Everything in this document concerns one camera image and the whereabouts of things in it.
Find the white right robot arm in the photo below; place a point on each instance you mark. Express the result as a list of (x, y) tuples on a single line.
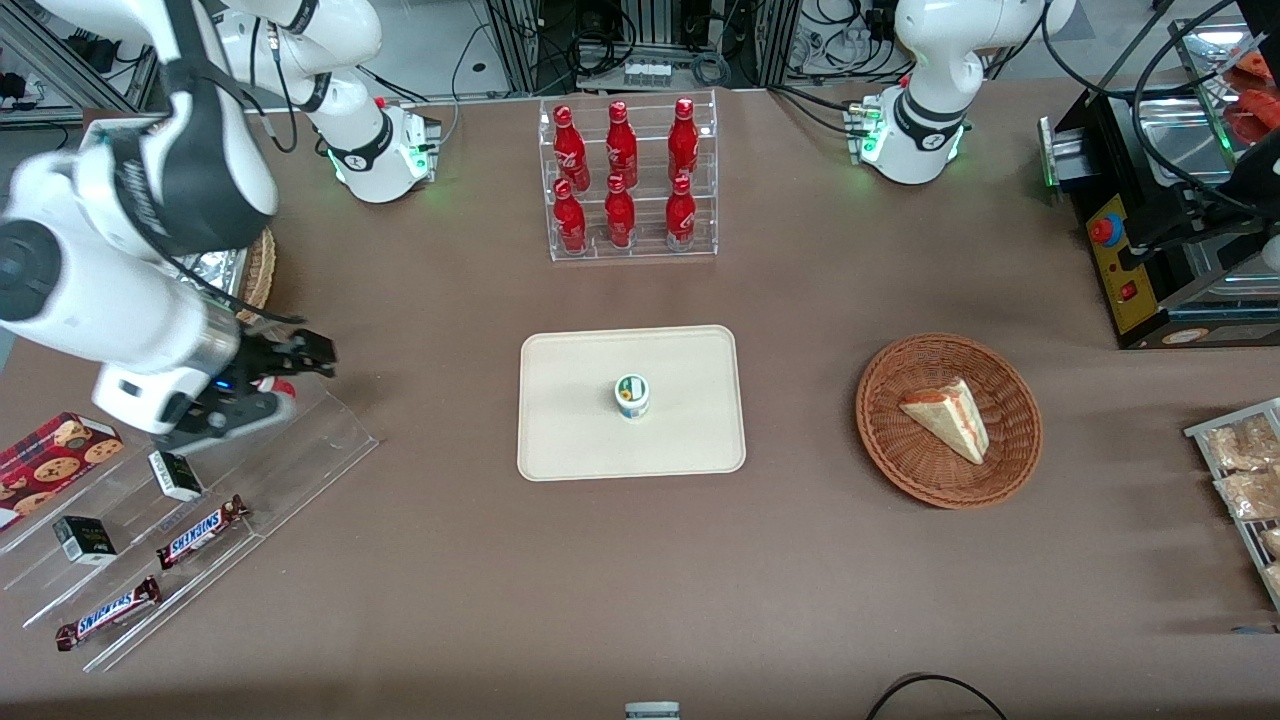
[(100, 300)]

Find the small grey device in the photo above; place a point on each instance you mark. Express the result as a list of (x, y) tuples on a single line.
[(652, 711)]

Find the beige plastic tray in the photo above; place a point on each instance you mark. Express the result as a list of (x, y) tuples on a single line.
[(690, 430)]

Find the red cookie box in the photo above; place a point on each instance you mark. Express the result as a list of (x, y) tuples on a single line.
[(50, 460)]

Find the wrapped triangle sandwich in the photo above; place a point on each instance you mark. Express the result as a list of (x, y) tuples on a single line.
[(950, 418)]

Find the clear acrylic bottle rack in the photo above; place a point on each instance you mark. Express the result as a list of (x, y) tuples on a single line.
[(645, 245)]

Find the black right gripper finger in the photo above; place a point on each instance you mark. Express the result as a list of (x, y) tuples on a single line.
[(308, 367), (305, 347)]

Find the clear bag of crackers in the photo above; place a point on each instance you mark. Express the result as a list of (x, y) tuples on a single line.
[(1250, 495), (1240, 445)]

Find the stacked aluminium foil trays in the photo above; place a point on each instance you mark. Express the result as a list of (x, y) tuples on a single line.
[(222, 270)]

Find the light wicker basket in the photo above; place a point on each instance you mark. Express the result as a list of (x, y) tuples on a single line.
[(262, 275)]

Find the black metal oven machine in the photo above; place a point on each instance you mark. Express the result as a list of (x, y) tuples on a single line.
[(1120, 150)]

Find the clear acrylic stepped stand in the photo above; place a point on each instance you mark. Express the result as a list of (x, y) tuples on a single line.
[(300, 450)]

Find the white power strip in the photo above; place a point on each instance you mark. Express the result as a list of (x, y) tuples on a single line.
[(647, 72)]

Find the small black box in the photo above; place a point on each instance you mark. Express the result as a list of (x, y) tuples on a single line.
[(84, 541), (176, 476)]

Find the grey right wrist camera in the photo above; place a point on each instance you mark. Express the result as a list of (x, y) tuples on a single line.
[(225, 420)]

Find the snickers chocolate bar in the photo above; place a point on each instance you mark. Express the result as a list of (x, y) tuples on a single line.
[(108, 613), (200, 532)]

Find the red cola bottle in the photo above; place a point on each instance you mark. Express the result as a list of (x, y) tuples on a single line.
[(570, 150), (570, 222), (683, 142), (619, 218), (622, 145), (680, 218)]

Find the round brown wicker basket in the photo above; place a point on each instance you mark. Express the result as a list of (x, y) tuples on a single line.
[(900, 450)]

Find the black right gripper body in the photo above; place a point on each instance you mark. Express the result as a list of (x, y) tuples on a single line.
[(262, 357)]

